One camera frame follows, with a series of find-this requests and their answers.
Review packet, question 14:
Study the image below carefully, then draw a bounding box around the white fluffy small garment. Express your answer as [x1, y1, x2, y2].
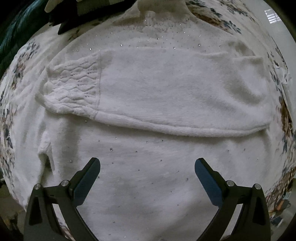
[11, 1, 281, 240]

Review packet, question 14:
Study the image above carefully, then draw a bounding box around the dark teal knitted garment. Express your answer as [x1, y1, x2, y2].
[1, 1, 48, 74]

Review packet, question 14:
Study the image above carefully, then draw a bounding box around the floral white bed sheet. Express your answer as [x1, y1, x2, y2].
[0, 0, 296, 241]

